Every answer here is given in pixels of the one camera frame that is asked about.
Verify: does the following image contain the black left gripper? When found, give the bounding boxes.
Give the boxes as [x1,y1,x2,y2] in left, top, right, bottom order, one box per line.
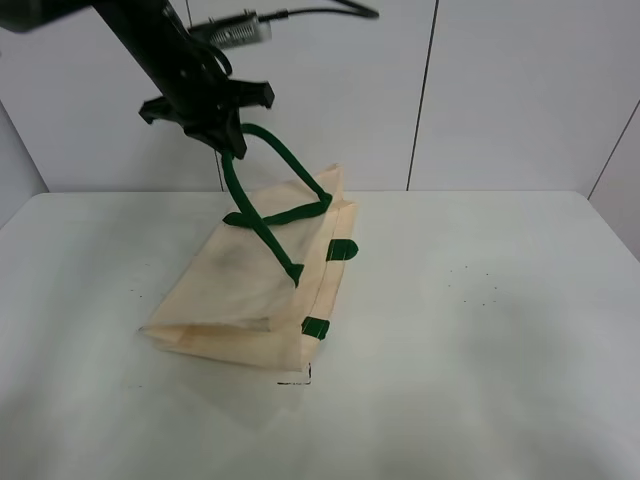
[139,38,275,159]

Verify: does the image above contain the white linen bag green handles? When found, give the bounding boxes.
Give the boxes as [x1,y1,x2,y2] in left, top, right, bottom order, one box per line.
[141,123,359,372]

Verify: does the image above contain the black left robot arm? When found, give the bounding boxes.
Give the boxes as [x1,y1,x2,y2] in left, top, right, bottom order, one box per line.
[1,1,275,158]

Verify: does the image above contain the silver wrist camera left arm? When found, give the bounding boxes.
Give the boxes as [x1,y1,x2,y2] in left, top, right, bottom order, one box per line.
[188,11,272,50]

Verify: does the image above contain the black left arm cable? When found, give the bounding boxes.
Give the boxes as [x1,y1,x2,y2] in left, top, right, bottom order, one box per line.
[254,0,381,24]

